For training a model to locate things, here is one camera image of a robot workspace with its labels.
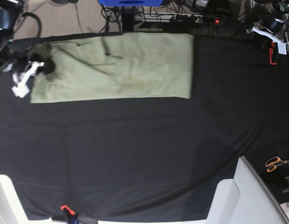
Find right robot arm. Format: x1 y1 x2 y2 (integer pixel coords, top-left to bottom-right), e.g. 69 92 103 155
0 0 55 98

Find blue box on stand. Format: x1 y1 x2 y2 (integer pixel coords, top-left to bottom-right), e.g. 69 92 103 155
99 0 163 7

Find white bin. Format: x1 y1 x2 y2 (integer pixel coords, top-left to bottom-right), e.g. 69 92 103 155
0 175 28 224
206 156 289 224

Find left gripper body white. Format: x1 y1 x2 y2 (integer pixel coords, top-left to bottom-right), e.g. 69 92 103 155
246 20 289 55

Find light green T-shirt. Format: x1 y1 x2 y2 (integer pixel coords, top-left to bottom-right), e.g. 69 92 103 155
30 33 194 104

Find red black clamp right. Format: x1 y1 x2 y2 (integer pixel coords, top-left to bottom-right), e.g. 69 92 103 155
269 42 278 65

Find orange handled scissors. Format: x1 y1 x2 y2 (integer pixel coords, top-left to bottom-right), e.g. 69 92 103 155
265 156 289 173

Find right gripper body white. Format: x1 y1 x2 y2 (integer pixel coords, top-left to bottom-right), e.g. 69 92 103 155
11 61 45 98

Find black table cloth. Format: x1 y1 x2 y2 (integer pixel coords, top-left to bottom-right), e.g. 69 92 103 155
0 34 289 222

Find white power strip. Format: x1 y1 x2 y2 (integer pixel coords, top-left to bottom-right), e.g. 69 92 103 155
134 11 227 25

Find white bin left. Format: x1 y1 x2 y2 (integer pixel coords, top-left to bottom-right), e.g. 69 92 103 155
0 175 28 224

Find red black clamp bottom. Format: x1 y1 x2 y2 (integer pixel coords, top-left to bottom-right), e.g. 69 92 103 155
60 204 80 224

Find white bin right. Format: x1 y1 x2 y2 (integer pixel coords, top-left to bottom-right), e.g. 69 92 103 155
206 156 289 224

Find red black clamp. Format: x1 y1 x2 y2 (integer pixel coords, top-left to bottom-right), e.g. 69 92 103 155
269 42 278 65
60 204 80 224

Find black stand pole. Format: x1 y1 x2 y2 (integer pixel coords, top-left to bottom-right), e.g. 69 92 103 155
120 6 138 32

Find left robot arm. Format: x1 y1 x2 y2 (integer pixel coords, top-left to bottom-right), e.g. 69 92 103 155
246 0 289 55

